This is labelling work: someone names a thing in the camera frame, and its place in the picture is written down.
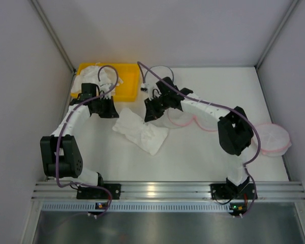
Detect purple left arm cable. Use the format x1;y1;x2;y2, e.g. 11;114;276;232
55;65;119;219

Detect aluminium frame rail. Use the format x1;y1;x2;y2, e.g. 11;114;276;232
31;180;305;202

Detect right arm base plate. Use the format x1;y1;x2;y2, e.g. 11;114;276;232
210;183;256;201

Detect white bra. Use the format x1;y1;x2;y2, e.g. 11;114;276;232
112;108;169;156

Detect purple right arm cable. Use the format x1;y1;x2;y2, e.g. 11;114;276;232
137;60;261;219

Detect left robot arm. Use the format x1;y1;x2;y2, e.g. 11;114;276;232
40;83;119;188

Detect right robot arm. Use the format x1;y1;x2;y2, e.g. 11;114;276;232
140;77;254;193

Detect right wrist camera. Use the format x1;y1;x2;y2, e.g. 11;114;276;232
140;82;154;94

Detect white bras in bin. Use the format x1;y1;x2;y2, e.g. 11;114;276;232
71;63;116;94

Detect pink-trimmed laundry bag at right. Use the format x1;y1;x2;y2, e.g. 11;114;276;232
256;123;292;157

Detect yellow plastic bin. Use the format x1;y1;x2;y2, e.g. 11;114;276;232
70;63;139;102

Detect slotted cable duct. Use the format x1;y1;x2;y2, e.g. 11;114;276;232
42;201;244;212

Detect pink-trimmed mesh laundry bag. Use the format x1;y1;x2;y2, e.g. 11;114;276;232
167;111;218;132

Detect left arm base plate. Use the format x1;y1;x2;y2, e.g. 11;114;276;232
76;184;121;200

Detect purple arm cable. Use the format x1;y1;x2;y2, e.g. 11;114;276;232
55;65;119;219
137;60;261;219

